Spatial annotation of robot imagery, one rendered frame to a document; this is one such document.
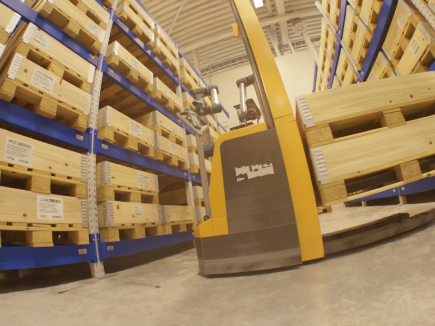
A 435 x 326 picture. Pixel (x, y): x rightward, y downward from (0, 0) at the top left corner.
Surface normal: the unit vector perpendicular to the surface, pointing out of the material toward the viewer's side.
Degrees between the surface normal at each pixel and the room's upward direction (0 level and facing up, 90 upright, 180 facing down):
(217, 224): 90
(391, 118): 90
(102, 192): 90
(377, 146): 90
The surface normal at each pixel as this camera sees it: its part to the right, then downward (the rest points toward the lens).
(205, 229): -0.33, -0.20
